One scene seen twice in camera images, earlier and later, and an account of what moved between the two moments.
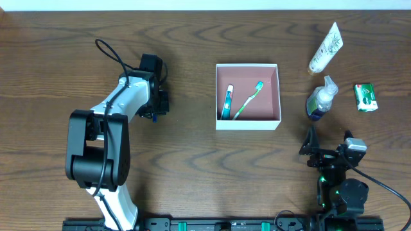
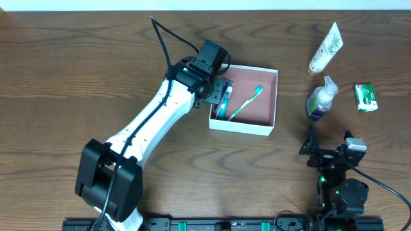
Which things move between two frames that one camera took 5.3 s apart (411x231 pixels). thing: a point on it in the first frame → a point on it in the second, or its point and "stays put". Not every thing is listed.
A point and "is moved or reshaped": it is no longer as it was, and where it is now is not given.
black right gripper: (325, 154) stays put
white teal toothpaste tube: (227, 105) is moved or reshaped
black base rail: (227, 224) stays put
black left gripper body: (162, 102) → (218, 88)
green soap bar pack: (365, 97) stays put
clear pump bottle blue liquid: (320, 101) stays put
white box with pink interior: (262, 112) is moved or reshaped
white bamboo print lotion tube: (327, 51) stays put
